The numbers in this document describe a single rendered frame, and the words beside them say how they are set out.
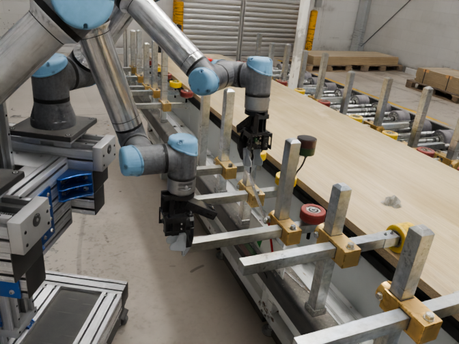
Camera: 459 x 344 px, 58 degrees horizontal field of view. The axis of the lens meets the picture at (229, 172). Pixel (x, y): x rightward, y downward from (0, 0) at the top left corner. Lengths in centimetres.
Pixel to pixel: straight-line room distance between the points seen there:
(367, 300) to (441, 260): 27
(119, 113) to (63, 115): 46
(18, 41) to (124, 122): 33
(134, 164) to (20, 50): 34
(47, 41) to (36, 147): 72
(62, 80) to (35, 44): 61
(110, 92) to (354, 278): 94
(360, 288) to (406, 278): 50
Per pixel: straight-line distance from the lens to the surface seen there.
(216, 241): 123
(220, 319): 222
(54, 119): 152
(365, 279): 140
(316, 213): 134
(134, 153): 102
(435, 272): 124
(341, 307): 146
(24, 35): 92
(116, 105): 109
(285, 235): 130
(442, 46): 1009
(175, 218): 111
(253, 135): 124
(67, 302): 204
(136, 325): 219
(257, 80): 122
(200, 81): 113
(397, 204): 151
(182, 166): 105
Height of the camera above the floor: 154
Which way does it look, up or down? 24 degrees down
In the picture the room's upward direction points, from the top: 5 degrees clockwise
